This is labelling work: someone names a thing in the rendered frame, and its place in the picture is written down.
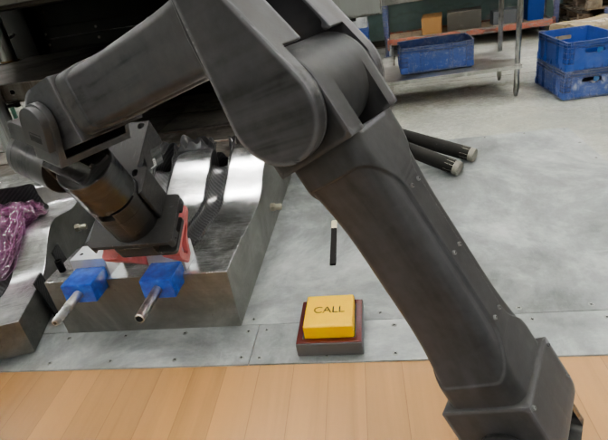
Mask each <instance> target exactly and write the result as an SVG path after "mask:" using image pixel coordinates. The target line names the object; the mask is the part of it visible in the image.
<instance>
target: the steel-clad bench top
mask: <svg viewBox="0 0 608 440"><path fill-rule="evenodd" d="M446 140H448V141H451V142H454V143H458V144H462V145H465V146H468V147H472V148H476V149H477V150H478V154H477V157H476V159H475V160H474V161H473V162H470V161H467V160H463V159H460V158H455V157H451V156H448V155H444V154H443V155H444V156H447V157H450V158H454V159H457V160H459V161H461V162H463V167H462V170H461V172H460V174H459V175H458V176H455V175H453V174H450V173H448V172H445V171H443V170H440V169H438V168H436V167H432V166H429V165H427V164H424V163H423V162H420V161H418V160H415V161H416V162H417V164H418V166H419V168H420V170H421V171H422V172H423V175H424V177H425V179H426V180H427V182H428V184H429V185H430V187H431V189H432V191H433V193H434V194H435V195H436V197H437V198H438V200H439V201H440V203H441V205H442V207H443V208H444V210H445V211H446V213H447V215H448V216H449V218H450V219H451V220H452V222H453V224H454V225H455V227H456V228H457V230H458V232H459V233H460V235H461V237H462V238H463V240H464V242H465V243H466V245H467V246H468V247H469V248H470V251H471V252H472V254H473V255H474V257H475V259H476V260H477V262H478V263H479V265H480V267H481V269H482V270H483V272H484V273H485V274H486V275H487V277H488V278H489V280H490V282H491V283H492V285H493V286H494V288H495V289H496V290H497V292H498V293H499V295H500V296H501V298H502V299H503V300H504V302H505V303H506V304H507V305H508V306H509V308H510V309H511V310H512V311H513V312H514V314H515V315H516V316H517V317H519V318H520V319H521V320H523V321H524V322H525V323H526V324H527V326H528V328H529V330H530V331H531V333H532V334H533V336H534V337H535V339H536V338H542V337H546V338H547V340H548V341H549V343H550V345H551V346H552V348H553V349H554V351H555V353H556V355H557V356H558V357H588V356H608V161H606V160H605V159H604V158H603V157H602V156H600V155H599V154H598V153H597V152H596V151H595V150H593V149H592V148H591V147H590V146H589V145H587V144H586V143H585V142H584V141H583V140H582V139H580V138H579V137H578V136H577V135H576V134H575V133H574V132H573V131H572V130H570V129H569V128H560V129H542V130H533V131H525V132H516V133H507V134H498V135H489V136H480V137H472V138H463V139H446ZM333 220H336V219H335V218H334V216H333V215H332V214H330V213H329V211H328V210H327V209H326V208H325V207H324V206H323V205H322V204H321V203H320V201H318V200H317V199H316V198H314V197H313V196H312V195H311V194H310V193H309V192H308V190H307V189H306V188H305V187H304V185H303V184H302V183H301V181H300V180H299V178H298V176H297V175H296V173H295V172H294V173H293V174H291V178H290V182H289V185H288V188H287V191H286V194H285V197H284V199H283V202H282V209H281V210H280V212H279V215H278V218H277V221H276V224H275V226H274V229H273V232H272V235H271V239H270V242H269V245H268V248H267V251H266V254H265V256H264V259H263V262H262V265H261V269H260V272H259V275H258V278H257V281H256V283H255V286H254V289H253V292H252V297H251V299H250V302H249V305H248V308H247V311H246V313H245V316H244V319H243V321H242V326H228V327H207V328H185V329H164V330H123V331H101V332H79V333H69V332H68V331H67V329H66V327H65V325H64V323H63V322H62V323H61V324H59V325H57V326H55V325H53V324H52V318H53V317H54V315H53V314H52V316H51V318H50V320H49V322H48V324H47V326H46V328H45V330H44V333H43V335H42V337H41V339H40V342H39V344H38V346H37V348H36V350H35V352H31V353H27V354H23V355H20V356H15V357H11V358H8V359H1V360H0V373H1V372H34V371H66V370H99V369H132V368H196V367H229V366H261V365H294V364H327V363H360V362H393V361H425V360H428V358H427V356H426V354H425V352H424V351H423V348H422V346H421V344H420V343H419V341H418V339H417V338H416V337H415V335H414V333H413V331H412V330H411V328H410V326H409V325H408V323H407V322H406V320H405V319H404V317H403V315H402V314H401V312H400V311H399V310H398V309H397V307H396V306H395V304H394V302H393V301H392V299H391V298H390V296H389V295H388V293H387V292H386V290H385V288H384V287H383V285H382V284H381V283H380V282H379V280H378V279H377V277H376V276H375V274H374V272H373V271H372V269H371V268H370V266H369V265H368V263H367V262H366V260H365V258H364V257H363V256H362V254H361V253H360V252H359V251H358V249H357V248H356V246H355V244H354V243H353V242H352V240H351V239H350V237H349V236H348V235H347V233H346V232H345V230H344V229H343V228H342V226H341V225H340V224H339V223H337V264H336V265H329V262H330V241H331V221H333ZM348 294H353V295H354V299H355V300H359V299H362V300H363V303H364V354H356V355H326V356H298V352H297V348H296V340H297V336H298V330H299V321H300V315H301V311H302V305H303V302H305V301H308V297H314V296H331V295H348Z"/></svg>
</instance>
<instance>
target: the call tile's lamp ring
mask: <svg viewBox="0 0 608 440"><path fill-rule="evenodd" d="M355 303H356V336H355V337H354V338H330V339H305V340H303V339H302V338H303V332H304V331H303V322H304V318H305V312H306V307H307V302H306V301H305V302H303V307H302V312H301V317H300V323H299V332H298V337H297V342H296V344H310V343H336V342H362V299H359V300H355Z"/></svg>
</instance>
